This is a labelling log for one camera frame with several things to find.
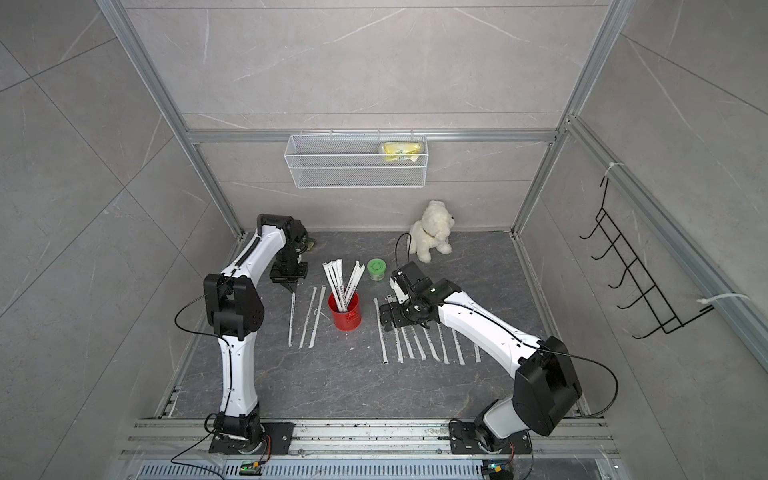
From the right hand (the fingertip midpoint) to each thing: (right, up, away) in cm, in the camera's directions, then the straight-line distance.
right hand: (398, 317), depth 82 cm
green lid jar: (-7, +13, +19) cm, 24 cm away
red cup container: (-14, -2, +5) cm, 15 cm away
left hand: (-32, +8, +10) cm, 34 cm away
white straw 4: (+14, -10, +8) cm, 19 cm away
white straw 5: (+24, -13, +6) cm, 28 cm away
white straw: (-4, -13, +5) cm, 15 cm away
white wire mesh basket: (-15, +50, +18) cm, 55 cm away
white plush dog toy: (+12, +25, +17) cm, 33 cm away
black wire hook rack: (+54, +6, -22) cm, 58 cm away
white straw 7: (-29, -3, +13) cm, 32 cm away
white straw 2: (+6, -10, +8) cm, 14 cm away
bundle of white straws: (-18, +11, +4) cm, 22 cm away
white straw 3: (+10, -10, +8) cm, 17 cm away
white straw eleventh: (-33, -3, +8) cm, 34 cm away
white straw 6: (-26, -3, +13) cm, 29 cm away
